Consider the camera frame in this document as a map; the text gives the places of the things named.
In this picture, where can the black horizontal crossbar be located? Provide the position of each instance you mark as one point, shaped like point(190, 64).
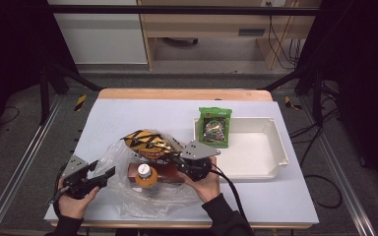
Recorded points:
point(177, 10)

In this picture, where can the black metal stand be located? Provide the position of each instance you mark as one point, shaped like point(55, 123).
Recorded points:
point(46, 91)
point(308, 82)

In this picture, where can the white cabinet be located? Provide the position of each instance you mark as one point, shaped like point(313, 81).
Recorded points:
point(101, 39)

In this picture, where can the clear plastic bag yellow smiley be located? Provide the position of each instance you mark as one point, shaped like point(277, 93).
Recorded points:
point(121, 196)

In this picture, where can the red brown box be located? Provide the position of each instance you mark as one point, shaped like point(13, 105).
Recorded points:
point(169, 173)

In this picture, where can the person's left hand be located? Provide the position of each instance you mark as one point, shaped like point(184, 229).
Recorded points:
point(72, 206)

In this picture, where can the white plastic tray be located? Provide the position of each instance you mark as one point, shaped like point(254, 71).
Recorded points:
point(252, 147)

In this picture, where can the green snack packet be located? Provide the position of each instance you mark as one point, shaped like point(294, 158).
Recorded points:
point(215, 128)

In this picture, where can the metal floor rail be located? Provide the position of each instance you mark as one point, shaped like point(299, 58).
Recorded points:
point(338, 164)
point(19, 160)

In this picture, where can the orange black chip bag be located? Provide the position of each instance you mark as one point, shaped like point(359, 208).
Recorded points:
point(147, 144)

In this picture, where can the white table cover sheet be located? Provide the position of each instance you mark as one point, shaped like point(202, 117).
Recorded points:
point(144, 114)

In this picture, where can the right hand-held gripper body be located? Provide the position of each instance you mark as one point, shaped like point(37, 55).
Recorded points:
point(198, 152)

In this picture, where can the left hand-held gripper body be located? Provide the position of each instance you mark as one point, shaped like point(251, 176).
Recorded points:
point(77, 178)

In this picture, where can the light wooden desk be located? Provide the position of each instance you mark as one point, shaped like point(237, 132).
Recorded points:
point(210, 24)

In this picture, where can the orange bottle white cap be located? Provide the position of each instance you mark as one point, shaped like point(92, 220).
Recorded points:
point(146, 177)

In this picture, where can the person's right hand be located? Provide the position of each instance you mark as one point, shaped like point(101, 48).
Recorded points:
point(206, 188)

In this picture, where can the yellow black floor tape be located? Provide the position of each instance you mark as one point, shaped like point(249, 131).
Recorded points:
point(290, 103)
point(80, 102)

